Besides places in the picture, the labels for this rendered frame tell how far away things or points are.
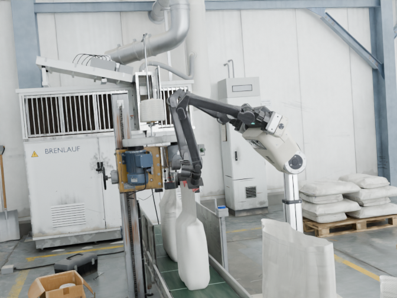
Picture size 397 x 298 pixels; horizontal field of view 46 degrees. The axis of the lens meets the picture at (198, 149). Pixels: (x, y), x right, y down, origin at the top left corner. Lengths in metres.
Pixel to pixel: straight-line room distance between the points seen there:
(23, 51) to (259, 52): 3.77
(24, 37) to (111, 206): 2.73
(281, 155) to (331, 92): 5.75
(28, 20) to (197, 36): 2.42
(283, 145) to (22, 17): 5.14
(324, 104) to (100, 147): 4.17
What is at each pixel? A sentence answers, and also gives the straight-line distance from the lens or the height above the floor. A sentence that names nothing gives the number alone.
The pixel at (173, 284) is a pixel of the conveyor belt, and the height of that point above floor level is 0.38.
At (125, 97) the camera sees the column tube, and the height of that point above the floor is 1.73.
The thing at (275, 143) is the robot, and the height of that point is 1.33.
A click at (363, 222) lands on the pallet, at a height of 0.11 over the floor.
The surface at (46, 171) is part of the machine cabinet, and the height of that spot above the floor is 1.04.
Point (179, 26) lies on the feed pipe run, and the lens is 5.90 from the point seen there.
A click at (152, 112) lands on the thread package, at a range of 3.28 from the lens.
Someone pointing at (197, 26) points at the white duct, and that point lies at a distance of 6.82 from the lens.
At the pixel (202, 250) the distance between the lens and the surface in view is 3.15.
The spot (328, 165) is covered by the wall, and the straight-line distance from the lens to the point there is 8.57.
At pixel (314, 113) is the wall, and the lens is 8.42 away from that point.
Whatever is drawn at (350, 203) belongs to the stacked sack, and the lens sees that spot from 6.07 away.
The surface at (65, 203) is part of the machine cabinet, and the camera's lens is 6.25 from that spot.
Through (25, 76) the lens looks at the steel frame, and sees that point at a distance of 7.12.
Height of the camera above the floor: 1.48
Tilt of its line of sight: 3 degrees down
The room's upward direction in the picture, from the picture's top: 4 degrees counter-clockwise
